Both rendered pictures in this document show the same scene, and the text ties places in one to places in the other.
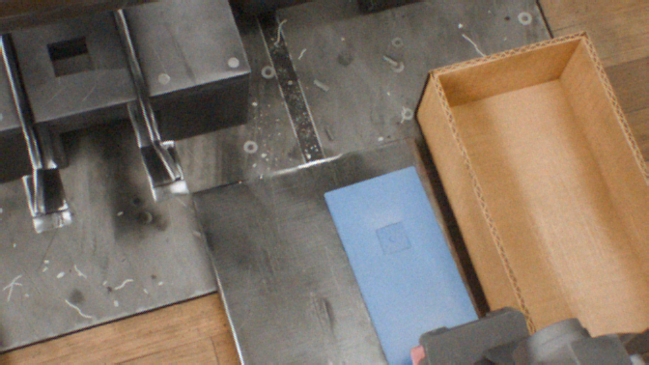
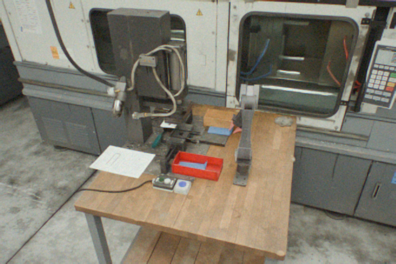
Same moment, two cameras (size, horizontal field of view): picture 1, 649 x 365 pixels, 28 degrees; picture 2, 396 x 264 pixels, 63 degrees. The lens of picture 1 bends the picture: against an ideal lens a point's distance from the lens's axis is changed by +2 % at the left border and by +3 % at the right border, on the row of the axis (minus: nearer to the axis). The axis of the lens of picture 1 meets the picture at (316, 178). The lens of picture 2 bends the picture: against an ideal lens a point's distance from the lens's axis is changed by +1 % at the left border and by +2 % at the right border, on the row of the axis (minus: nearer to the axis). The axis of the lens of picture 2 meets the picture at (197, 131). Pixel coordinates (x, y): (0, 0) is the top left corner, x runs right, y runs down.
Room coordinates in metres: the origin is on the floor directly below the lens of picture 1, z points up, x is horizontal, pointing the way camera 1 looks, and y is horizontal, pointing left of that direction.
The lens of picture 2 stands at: (-0.77, 1.20, 2.02)
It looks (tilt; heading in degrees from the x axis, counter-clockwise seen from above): 33 degrees down; 315
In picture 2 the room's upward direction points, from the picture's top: 1 degrees counter-clockwise
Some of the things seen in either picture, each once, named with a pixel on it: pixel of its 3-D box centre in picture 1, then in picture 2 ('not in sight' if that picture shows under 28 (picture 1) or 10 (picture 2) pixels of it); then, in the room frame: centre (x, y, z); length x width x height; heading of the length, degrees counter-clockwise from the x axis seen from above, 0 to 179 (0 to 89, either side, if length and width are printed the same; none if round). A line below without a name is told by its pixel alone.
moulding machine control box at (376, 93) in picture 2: not in sight; (383, 72); (-0.30, -0.76, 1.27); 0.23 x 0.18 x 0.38; 114
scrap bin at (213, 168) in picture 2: not in sight; (197, 165); (0.17, 0.27, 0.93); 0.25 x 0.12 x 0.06; 28
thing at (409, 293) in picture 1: (409, 269); (220, 129); (0.31, -0.08, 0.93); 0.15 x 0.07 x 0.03; 30
